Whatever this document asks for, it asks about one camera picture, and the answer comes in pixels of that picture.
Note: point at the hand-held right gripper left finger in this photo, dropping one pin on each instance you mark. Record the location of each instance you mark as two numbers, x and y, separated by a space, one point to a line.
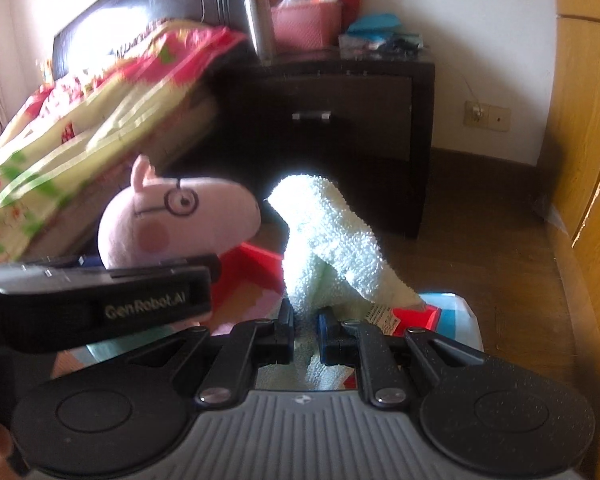
282 340

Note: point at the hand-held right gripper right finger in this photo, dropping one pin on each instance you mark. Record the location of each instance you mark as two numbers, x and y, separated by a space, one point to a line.
324 332

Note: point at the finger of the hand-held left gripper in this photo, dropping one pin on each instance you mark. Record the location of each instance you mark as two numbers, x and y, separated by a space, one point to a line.
55 261

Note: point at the red cardboard box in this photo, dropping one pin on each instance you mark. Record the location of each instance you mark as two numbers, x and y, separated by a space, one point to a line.
245 265

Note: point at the white towel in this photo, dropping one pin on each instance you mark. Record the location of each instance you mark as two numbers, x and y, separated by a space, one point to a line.
330 240

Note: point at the pink pig plush toy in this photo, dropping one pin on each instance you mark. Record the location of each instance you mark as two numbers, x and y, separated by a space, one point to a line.
180 230

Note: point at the blue white checkered cloth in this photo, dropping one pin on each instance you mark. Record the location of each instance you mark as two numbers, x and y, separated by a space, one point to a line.
455 320

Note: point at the floral blanket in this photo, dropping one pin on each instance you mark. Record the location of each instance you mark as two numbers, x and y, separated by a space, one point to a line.
105 110

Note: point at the dark wooden nightstand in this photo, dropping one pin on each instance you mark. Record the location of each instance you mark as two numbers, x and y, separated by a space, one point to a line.
422 150

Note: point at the dark nightstand drawer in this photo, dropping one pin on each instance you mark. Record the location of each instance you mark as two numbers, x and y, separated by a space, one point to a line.
360 110

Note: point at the clear plastic wrapper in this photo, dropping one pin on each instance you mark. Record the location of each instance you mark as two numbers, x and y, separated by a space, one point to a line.
552 212

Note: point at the pink plastic basket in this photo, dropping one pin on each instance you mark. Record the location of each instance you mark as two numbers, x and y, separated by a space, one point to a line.
305 27

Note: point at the steel thermos bottle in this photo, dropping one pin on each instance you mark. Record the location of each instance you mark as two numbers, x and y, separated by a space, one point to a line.
260 30

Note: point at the blue packet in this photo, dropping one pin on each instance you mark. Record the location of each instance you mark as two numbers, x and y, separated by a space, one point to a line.
375 22

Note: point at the wooden wardrobe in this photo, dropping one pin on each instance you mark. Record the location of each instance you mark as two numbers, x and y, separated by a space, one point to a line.
590 160

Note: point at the beige wall outlet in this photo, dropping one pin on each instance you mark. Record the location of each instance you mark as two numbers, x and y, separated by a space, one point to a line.
495 117

